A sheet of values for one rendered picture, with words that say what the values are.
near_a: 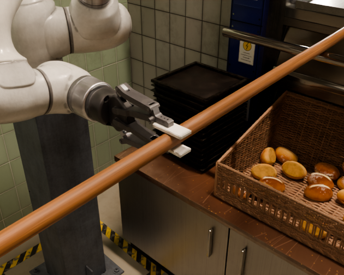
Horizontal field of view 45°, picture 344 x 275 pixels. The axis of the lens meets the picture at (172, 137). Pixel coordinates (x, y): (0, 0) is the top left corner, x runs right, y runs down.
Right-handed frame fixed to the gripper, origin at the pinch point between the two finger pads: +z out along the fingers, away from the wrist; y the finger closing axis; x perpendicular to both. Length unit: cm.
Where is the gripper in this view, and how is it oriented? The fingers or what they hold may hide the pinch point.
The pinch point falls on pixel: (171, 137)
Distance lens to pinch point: 75.7
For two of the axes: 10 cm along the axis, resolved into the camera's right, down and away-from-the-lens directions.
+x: -6.8, 3.9, -6.3
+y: 0.0, 8.5, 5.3
